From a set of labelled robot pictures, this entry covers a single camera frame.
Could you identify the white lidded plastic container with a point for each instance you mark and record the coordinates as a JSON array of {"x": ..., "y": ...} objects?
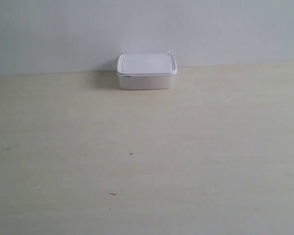
[{"x": 146, "y": 71}]

